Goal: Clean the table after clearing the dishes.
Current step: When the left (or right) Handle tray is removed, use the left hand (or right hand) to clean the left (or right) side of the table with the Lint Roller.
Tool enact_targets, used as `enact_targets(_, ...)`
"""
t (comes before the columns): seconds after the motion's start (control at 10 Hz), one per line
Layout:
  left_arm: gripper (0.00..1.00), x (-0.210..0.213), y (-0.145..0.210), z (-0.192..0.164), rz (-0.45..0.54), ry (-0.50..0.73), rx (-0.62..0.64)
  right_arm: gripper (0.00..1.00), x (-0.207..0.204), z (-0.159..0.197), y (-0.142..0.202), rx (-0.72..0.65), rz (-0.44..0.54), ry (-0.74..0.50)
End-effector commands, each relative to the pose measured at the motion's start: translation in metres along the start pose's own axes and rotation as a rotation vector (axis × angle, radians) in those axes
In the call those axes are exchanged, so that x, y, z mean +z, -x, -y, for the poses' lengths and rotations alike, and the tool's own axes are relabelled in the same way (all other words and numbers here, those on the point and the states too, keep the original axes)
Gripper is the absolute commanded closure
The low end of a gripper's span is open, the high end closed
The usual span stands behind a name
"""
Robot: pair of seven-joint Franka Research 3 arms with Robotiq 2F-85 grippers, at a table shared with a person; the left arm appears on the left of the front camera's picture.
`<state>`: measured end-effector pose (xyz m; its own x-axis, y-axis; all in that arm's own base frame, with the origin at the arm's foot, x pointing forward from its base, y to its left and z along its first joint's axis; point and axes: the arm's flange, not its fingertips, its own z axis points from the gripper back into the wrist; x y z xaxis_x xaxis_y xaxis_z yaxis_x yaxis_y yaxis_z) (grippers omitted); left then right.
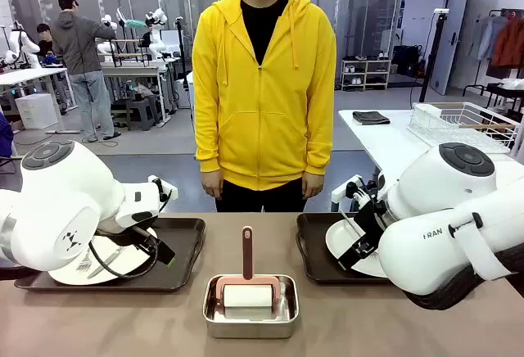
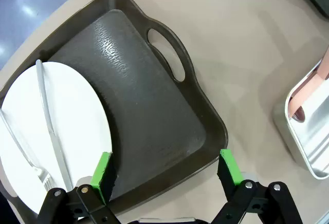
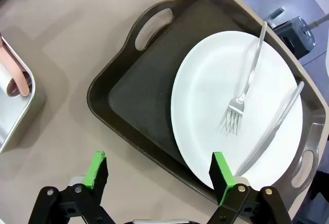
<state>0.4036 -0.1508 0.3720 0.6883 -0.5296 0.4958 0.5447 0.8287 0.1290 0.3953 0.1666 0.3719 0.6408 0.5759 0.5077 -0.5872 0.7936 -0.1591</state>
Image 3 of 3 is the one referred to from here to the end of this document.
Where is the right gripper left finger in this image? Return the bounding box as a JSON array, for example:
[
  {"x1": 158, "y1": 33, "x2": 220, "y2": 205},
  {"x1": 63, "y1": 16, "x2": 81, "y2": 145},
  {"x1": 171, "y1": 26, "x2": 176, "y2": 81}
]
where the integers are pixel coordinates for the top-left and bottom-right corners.
[{"x1": 28, "y1": 151, "x2": 116, "y2": 224}]

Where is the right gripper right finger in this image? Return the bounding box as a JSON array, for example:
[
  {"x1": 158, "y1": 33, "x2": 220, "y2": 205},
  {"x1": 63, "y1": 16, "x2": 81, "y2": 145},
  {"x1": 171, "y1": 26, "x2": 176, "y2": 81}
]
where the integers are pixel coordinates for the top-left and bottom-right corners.
[{"x1": 209, "y1": 152, "x2": 293, "y2": 224}]

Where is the silver table knife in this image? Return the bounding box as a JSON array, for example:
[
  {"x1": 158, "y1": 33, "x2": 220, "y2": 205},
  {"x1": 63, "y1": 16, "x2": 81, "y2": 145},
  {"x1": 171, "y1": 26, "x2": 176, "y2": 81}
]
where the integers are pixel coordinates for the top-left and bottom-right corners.
[{"x1": 235, "y1": 81, "x2": 305, "y2": 177}]

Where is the large white dinner plate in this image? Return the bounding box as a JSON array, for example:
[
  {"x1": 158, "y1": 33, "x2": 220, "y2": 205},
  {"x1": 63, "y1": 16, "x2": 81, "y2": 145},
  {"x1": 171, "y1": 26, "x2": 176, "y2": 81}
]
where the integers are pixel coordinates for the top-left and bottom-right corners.
[{"x1": 171, "y1": 30, "x2": 303, "y2": 191}]

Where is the dark brown serving tray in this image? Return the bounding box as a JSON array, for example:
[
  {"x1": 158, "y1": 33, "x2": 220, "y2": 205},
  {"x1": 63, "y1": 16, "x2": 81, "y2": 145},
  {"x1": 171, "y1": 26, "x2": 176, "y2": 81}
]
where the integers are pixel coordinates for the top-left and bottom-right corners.
[{"x1": 86, "y1": 0, "x2": 327, "y2": 222}]

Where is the silver fork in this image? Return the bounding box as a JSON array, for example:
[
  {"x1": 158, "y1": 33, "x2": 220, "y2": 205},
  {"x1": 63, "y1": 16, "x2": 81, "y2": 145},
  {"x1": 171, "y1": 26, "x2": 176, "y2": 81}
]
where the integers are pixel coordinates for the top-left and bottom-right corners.
[{"x1": 221, "y1": 21, "x2": 268, "y2": 135}]

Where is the stainless steel rectangular container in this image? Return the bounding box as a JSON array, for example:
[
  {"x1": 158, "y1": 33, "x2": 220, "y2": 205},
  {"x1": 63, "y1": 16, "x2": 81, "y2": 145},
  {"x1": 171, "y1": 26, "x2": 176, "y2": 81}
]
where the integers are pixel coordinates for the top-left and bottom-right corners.
[{"x1": 0, "y1": 32, "x2": 36, "y2": 155}]

